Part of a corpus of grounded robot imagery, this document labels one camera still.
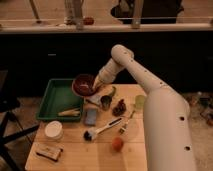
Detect red object on shelf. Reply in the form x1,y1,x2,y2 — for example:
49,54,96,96
83,17,94,25

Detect yellow green plastic cup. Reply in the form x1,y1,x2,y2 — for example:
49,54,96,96
134,95,146,111

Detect black chair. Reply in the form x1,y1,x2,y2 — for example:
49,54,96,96
0,69,40,171

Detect pale corn cob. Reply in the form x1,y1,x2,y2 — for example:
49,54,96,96
58,108,80,117

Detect white handled brush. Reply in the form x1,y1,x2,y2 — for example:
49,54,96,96
83,118,122,141

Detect orange fruit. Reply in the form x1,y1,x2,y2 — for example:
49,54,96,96
111,137,124,152

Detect small green handled tool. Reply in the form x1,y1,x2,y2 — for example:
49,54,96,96
119,111,135,134

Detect white round lidded container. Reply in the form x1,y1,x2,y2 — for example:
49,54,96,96
45,121,63,140

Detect grey triangular cloth piece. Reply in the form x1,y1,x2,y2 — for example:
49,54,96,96
86,94,101,106

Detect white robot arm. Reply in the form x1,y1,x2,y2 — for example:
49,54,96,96
93,44,197,171

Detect wooden block with label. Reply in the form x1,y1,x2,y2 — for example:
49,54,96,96
35,144,63,162

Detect green plastic tray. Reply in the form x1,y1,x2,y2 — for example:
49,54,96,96
36,78,84,122

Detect metal cup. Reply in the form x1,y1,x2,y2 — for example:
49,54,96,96
100,95,112,111

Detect brown pine cone object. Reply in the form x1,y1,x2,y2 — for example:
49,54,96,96
112,99,126,116

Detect blue sponge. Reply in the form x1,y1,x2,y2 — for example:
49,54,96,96
84,109,97,126

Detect green chili pepper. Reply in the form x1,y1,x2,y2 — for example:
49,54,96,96
108,86,117,98

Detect dark red bowl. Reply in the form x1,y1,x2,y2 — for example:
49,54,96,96
72,74,95,96

